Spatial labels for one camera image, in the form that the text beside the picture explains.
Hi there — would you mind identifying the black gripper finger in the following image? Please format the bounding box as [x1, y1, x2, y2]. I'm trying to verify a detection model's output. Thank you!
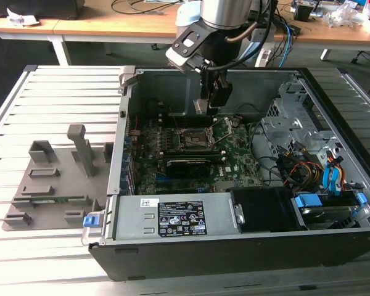
[199, 66, 215, 101]
[208, 70, 234, 116]

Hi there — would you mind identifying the silver CPU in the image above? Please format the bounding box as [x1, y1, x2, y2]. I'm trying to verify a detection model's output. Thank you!
[193, 97, 211, 117]

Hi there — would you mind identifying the metal socket cover frame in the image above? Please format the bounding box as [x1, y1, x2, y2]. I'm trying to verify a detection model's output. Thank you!
[210, 117, 236, 146]

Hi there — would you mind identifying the metal CPU socket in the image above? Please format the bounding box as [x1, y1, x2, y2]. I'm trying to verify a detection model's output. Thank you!
[177, 128, 215, 152]

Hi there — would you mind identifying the white power strip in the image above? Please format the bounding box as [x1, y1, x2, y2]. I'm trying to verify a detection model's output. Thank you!
[254, 46, 274, 68]

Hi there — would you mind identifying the green motherboard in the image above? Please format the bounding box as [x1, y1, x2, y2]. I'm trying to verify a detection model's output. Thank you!
[123, 117, 266, 197]

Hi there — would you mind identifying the grey metal drive cage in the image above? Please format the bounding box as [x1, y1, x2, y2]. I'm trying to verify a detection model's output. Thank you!
[260, 78, 348, 161]

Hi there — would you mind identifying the grey plastic case latch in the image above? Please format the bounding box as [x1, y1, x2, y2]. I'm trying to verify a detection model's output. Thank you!
[118, 65, 139, 93]

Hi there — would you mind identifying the black graphics card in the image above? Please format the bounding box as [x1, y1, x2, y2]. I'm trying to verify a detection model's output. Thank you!
[163, 157, 216, 179]

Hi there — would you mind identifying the small black box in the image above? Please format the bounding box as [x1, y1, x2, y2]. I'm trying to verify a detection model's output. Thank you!
[292, 2, 314, 22]

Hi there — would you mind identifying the grey chipset heatsink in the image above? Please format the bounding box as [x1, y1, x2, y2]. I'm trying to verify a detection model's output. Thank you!
[215, 180, 237, 191]

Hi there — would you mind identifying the wooden desk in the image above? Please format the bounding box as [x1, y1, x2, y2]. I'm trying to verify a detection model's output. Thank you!
[0, 14, 69, 66]
[54, 2, 370, 62]

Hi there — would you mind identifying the black plastic shroud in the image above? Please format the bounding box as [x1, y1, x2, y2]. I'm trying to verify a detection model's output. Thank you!
[229, 187, 297, 236]

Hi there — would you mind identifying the clear plastic bag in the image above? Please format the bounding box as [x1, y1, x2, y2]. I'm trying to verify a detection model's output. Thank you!
[323, 1, 369, 29]

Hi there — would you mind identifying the grey power supply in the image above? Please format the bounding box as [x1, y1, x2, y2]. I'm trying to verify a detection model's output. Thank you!
[112, 193, 235, 244]

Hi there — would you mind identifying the hard disk blue carrier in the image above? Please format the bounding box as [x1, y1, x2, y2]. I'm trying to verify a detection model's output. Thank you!
[291, 191, 369, 232]

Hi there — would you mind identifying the black PC case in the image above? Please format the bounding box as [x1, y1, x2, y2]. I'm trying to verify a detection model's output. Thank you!
[88, 65, 370, 282]

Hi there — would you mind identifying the grey parts rack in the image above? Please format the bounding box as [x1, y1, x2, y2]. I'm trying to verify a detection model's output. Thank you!
[1, 123, 115, 232]

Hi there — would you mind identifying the blue case latch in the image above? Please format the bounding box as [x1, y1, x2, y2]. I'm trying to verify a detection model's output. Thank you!
[83, 215, 100, 229]

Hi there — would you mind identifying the black bag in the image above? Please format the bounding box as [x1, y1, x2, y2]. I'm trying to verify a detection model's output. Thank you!
[0, 0, 83, 20]

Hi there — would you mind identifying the crumpled white paper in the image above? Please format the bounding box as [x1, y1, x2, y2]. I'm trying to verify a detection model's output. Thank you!
[6, 7, 41, 28]

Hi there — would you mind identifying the brown hose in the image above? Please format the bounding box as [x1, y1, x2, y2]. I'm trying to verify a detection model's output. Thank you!
[225, 20, 257, 44]

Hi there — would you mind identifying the black camera cable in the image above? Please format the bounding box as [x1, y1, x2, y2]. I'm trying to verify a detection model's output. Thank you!
[203, 0, 278, 71]

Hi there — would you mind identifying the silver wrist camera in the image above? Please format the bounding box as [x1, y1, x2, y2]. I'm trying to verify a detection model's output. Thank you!
[165, 26, 206, 74]

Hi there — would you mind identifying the black round cable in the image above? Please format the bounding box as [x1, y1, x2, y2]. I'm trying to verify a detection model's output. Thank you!
[248, 118, 286, 187]

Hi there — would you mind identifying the blue cable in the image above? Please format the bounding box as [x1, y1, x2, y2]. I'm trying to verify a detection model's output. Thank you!
[277, 17, 297, 67]

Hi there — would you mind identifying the orange yellow wire bundle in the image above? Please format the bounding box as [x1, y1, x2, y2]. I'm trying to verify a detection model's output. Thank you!
[277, 147, 327, 189]

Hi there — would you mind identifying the blue flat disk wire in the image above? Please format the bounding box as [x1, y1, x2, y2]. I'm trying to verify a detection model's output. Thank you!
[323, 160, 339, 198]
[332, 155, 347, 194]

